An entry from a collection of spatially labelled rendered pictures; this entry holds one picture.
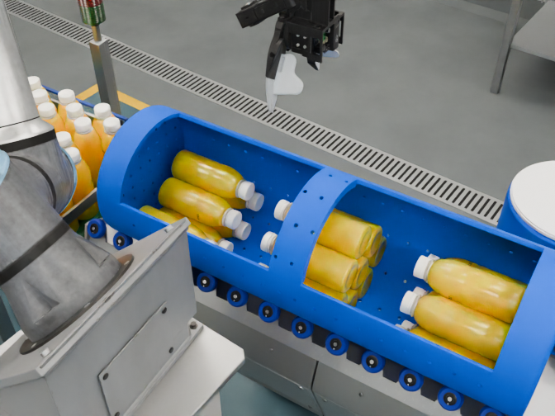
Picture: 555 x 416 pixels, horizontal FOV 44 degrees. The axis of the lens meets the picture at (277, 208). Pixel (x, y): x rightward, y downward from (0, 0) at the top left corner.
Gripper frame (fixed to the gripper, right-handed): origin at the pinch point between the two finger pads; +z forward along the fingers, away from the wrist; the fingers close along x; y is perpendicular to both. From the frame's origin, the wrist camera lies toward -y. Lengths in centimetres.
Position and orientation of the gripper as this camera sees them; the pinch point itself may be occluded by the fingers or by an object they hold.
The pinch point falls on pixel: (291, 90)
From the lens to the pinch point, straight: 113.7
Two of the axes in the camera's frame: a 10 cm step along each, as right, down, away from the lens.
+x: 5.1, -5.7, 6.4
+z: 0.1, 7.5, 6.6
